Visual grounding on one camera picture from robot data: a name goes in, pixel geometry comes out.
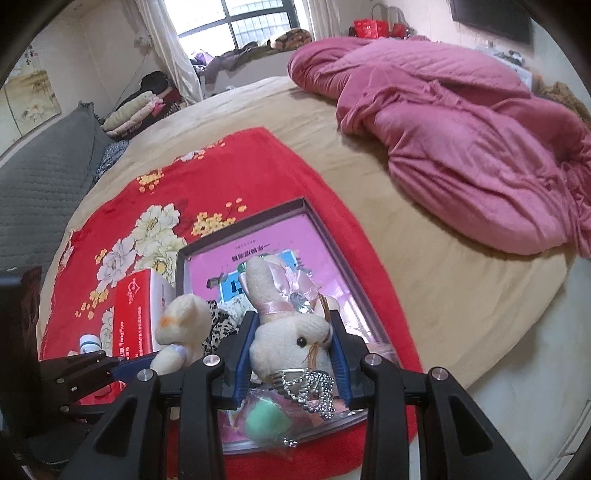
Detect cream teddy bear plush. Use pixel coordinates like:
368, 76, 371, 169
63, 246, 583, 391
150, 294, 212, 376

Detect leopard print scrunchie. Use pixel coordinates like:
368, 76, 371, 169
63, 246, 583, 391
201, 300, 240, 355

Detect green ball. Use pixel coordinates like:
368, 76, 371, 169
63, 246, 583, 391
218, 387, 328, 459

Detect white bunny plush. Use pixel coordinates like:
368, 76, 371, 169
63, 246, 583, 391
240, 255, 339, 420

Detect white supplement bottle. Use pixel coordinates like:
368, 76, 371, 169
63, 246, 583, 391
79, 334, 103, 355

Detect red tissue box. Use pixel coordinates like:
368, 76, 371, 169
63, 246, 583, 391
112, 269, 174, 359

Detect beige bed sheet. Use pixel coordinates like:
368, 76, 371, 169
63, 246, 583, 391
38, 77, 576, 386

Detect red floral blanket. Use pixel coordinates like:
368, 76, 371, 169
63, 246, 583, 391
40, 126, 424, 480

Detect pink book in tray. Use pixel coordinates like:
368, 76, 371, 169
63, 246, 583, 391
176, 199, 397, 453

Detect folded clothes pile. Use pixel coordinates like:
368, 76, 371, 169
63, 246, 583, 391
101, 71, 183, 141

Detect pink rumpled quilt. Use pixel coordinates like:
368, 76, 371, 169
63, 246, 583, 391
287, 37, 590, 257

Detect white window curtain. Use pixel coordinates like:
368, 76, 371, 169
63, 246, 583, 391
135, 0, 204, 105

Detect clothes on window sill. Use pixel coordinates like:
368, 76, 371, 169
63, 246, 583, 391
190, 28, 312, 84

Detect red gift bag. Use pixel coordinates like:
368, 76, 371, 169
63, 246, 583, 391
348, 3, 412, 39

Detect landscape wall painting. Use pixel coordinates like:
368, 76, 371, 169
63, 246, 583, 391
0, 45, 61, 154

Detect black wall television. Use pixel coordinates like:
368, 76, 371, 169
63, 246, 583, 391
450, 0, 532, 44

